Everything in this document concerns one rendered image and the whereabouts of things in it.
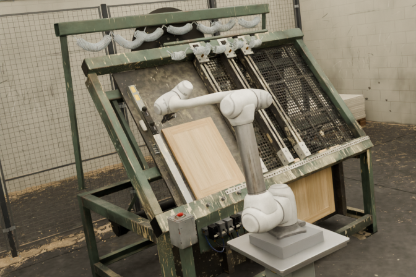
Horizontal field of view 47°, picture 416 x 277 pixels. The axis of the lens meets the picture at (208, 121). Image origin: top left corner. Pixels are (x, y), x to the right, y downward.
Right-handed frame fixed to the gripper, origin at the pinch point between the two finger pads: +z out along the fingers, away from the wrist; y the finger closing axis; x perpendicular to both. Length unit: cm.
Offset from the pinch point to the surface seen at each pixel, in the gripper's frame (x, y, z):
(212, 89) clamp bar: -59, 20, 11
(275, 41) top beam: -150, 53, 7
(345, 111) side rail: -182, -30, 11
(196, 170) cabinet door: -13.0, -36.8, 14.0
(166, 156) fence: 5.2, -21.6, 11.5
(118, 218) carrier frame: 31, -36, 66
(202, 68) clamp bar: -59, 40, 8
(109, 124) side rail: 31.5, 13.5, 14.8
